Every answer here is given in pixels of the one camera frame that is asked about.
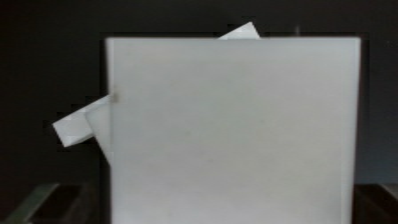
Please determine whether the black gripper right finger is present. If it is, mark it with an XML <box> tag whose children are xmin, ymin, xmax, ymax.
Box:
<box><xmin>355</xmin><ymin>183</ymin><xmax>398</xmax><ymax>224</ymax></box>

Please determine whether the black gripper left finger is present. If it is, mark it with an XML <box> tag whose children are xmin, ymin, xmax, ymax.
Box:
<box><xmin>0</xmin><ymin>183</ymin><xmax>101</xmax><ymax>224</ymax></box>

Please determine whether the white cabinet top block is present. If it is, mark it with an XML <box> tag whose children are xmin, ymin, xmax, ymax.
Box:
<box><xmin>106</xmin><ymin>38</ymin><xmax>360</xmax><ymax>224</ymax></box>

